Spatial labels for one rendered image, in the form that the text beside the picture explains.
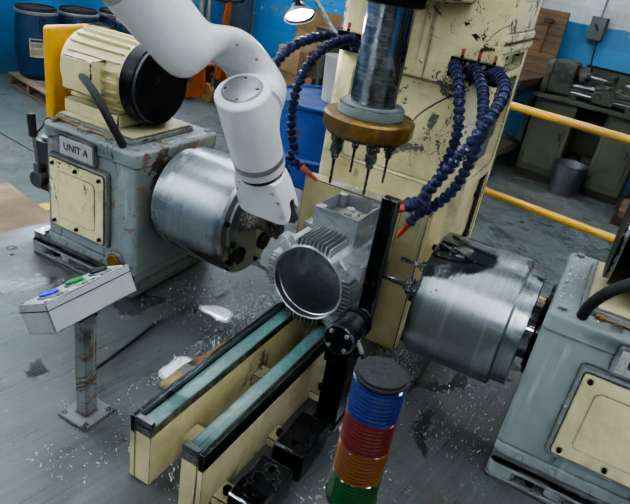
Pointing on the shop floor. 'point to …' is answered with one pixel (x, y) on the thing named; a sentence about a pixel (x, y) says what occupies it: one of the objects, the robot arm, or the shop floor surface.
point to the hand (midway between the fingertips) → (275, 226)
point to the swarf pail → (566, 176)
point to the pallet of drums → (25, 13)
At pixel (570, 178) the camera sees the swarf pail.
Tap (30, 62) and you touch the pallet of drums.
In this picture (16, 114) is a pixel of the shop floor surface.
